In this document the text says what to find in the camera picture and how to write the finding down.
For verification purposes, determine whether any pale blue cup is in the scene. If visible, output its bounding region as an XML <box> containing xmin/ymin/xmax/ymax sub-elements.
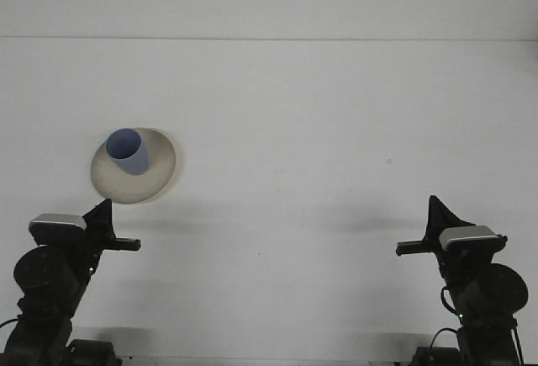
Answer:
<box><xmin>104</xmin><ymin>128</ymin><xmax>151</xmax><ymax>178</ymax></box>

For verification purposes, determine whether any pale round plate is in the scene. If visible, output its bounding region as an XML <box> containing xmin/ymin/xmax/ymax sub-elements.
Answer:
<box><xmin>89</xmin><ymin>126</ymin><xmax>178</xmax><ymax>205</ymax></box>

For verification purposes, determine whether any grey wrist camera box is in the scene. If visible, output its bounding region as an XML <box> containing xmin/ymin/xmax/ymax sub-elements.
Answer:
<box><xmin>437</xmin><ymin>225</ymin><xmax>502</xmax><ymax>253</ymax></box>
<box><xmin>28</xmin><ymin>213</ymin><xmax>87</xmax><ymax>235</ymax></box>

